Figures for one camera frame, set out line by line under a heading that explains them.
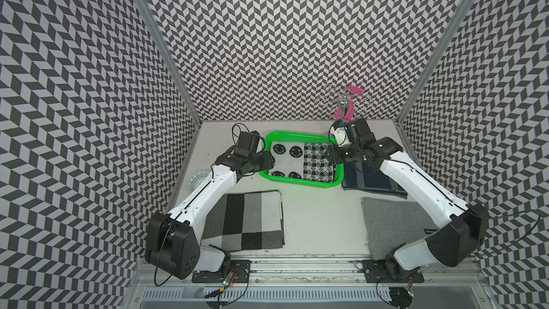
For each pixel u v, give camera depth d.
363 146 0.58
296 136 1.09
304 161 0.96
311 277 0.72
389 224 0.80
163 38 0.89
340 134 0.71
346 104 0.88
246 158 0.62
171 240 0.40
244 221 0.83
